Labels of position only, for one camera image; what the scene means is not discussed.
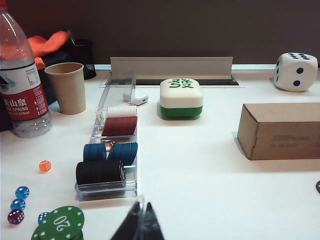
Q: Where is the blue poker chip stack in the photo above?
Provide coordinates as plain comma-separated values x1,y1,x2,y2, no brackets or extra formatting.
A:
107,142,139,162
82,142,108,164

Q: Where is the white poker chip stack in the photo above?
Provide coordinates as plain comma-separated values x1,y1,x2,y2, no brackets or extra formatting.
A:
105,105,138,120

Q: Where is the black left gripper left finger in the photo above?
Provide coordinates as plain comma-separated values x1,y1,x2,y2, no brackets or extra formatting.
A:
109,200,142,240

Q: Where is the clear acrylic chip tray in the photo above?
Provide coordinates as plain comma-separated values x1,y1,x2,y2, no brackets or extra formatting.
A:
74,69,139,202

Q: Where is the black poker chip stack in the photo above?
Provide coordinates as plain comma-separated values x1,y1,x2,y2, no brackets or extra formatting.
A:
75,160,126,189

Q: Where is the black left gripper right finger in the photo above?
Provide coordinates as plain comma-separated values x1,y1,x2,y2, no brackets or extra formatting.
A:
144,201,166,240

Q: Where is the brown paper cup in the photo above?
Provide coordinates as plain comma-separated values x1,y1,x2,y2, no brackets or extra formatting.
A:
44,62,87,116

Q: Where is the brown fabric desk divider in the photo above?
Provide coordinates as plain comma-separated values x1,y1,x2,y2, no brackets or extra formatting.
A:
4,0,320,71

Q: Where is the clear red-label water bottle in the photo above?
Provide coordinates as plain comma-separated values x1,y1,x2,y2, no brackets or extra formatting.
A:
0,0,54,139

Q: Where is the small blue die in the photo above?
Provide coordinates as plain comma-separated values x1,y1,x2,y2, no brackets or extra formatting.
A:
15,185,31,200
37,211,51,225
10,197,27,212

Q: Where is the red poker chip stack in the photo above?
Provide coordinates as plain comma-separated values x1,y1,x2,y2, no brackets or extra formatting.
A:
100,115,139,137

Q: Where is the black pen holder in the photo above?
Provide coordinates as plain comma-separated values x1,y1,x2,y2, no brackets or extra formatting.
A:
66,38,98,81

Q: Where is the small purple die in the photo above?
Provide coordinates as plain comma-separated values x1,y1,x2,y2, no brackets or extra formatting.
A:
7,208,26,225

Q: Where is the green 20 poker chip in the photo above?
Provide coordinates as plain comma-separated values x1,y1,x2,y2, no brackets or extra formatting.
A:
37,205,86,240

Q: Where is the small orange die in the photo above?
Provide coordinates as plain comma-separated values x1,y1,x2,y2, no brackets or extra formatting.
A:
38,159,52,174

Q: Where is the orange cloth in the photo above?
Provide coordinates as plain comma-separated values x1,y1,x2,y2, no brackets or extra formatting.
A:
27,30,71,69

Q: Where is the long brown cardboard box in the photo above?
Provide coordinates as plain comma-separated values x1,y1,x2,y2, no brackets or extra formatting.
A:
236,101,320,161

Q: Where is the white and green container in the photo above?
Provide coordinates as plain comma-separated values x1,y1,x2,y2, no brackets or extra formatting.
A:
157,77,204,122

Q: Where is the big white blue-dotted die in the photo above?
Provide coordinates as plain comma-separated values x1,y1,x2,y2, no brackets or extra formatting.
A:
274,52,319,93

